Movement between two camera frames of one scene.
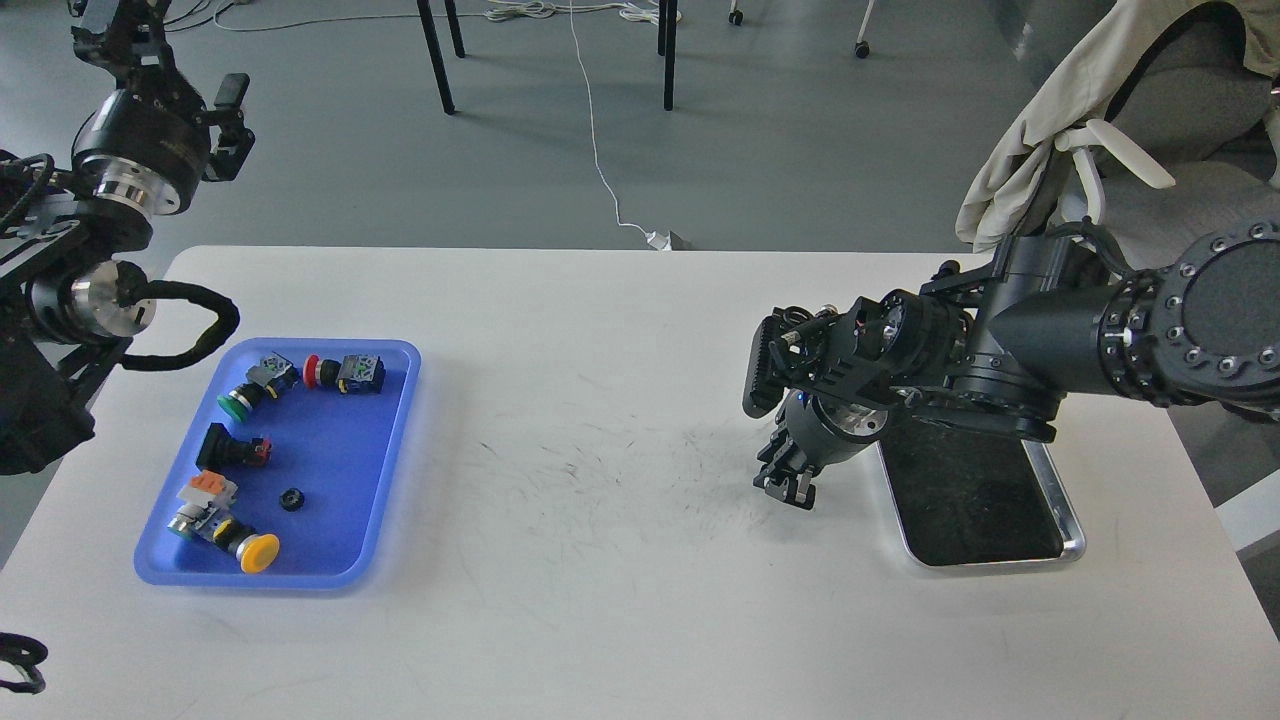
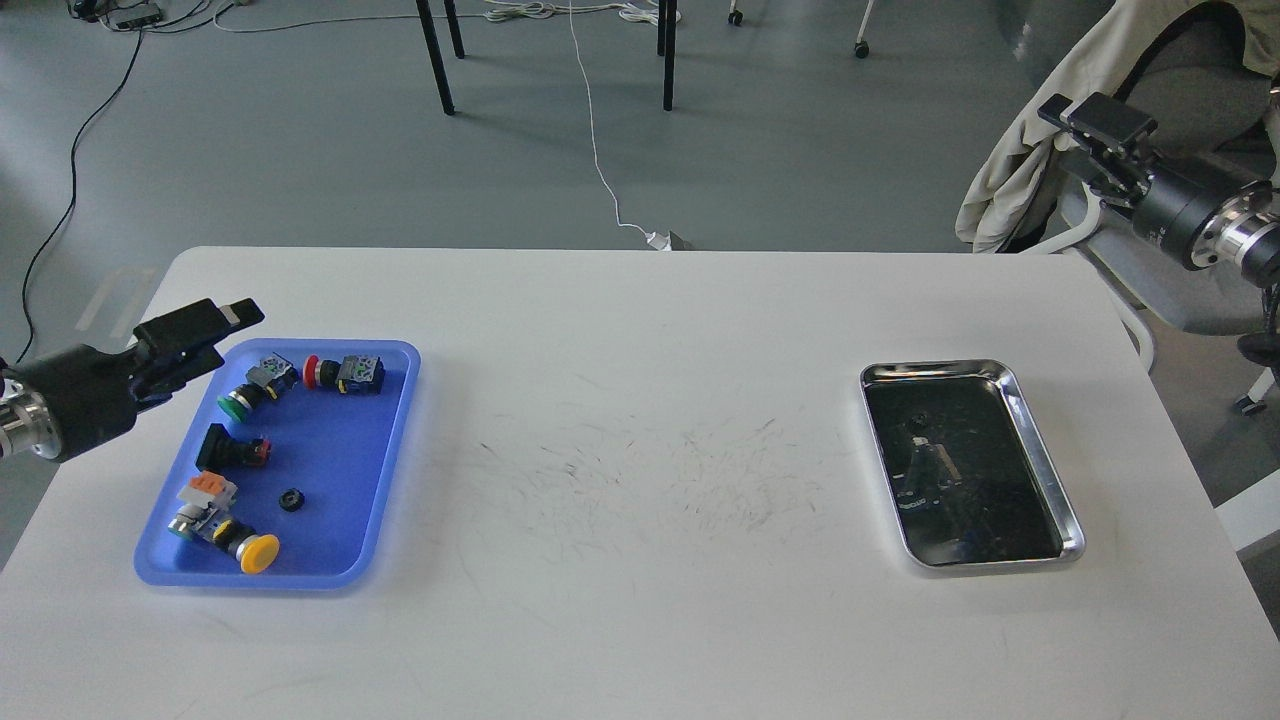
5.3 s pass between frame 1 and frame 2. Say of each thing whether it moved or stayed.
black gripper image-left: moved
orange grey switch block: stayed
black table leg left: stayed
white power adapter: stayed
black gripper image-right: moved
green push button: stayed
